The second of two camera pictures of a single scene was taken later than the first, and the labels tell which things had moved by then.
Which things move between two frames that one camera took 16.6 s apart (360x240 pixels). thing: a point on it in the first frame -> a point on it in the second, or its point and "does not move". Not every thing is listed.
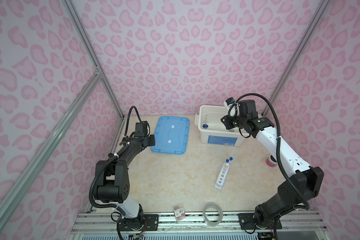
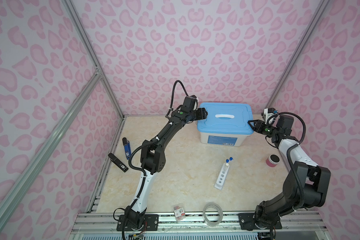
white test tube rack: x=221 y=176 does not move
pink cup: x=271 y=161 does not move
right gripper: x=227 y=119 -> x=256 y=127
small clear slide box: x=179 y=213 does not move
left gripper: x=152 y=140 -> x=202 y=115
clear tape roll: x=220 y=218 does not move
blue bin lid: x=172 y=135 -> x=231 y=118
